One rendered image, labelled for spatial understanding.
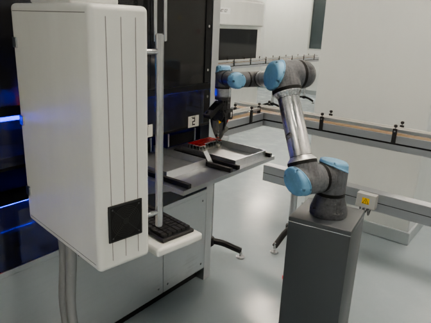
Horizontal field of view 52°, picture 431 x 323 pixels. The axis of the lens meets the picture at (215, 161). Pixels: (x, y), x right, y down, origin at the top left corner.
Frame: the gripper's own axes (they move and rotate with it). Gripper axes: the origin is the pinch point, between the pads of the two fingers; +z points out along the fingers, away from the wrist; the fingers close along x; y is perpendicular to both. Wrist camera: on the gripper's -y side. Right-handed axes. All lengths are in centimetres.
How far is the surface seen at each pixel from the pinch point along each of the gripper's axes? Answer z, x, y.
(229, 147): 8.4, 0.5, 11.8
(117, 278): 64, 15, -54
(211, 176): 8.6, -21.4, -31.0
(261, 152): 5.9, -21.6, 8.8
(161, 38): -50, -41, -81
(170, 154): 7.6, 11.2, -22.4
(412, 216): 50, -78, 91
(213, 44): -44.3, 15.9, 13.9
